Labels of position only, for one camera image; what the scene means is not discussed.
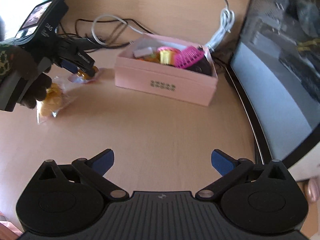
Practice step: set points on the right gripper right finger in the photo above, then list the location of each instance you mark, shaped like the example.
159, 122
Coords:
232, 172

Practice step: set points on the packaged yellow pastry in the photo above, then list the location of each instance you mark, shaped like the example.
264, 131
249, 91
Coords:
58, 97

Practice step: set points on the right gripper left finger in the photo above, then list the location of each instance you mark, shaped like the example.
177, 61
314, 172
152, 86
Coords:
92, 171

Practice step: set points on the pink plastic basket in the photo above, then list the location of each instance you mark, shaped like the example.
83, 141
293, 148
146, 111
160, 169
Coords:
188, 57

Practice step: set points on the black round object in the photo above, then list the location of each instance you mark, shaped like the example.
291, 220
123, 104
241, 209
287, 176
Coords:
202, 66

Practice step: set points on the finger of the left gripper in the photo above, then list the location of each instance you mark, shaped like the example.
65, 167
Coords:
72, 68
68, 50

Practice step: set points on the white USB charger block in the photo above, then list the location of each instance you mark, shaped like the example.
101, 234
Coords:
139, 53

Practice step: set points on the packaged brown candies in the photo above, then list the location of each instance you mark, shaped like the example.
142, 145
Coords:
83, 78

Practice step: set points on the gloved left hand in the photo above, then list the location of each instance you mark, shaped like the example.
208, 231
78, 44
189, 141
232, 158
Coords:
23, 78

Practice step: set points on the yellow pink toy cake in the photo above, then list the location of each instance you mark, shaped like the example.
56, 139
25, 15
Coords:
167, 55

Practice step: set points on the pink cardboard box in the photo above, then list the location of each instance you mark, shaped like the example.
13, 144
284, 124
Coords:
164, 80

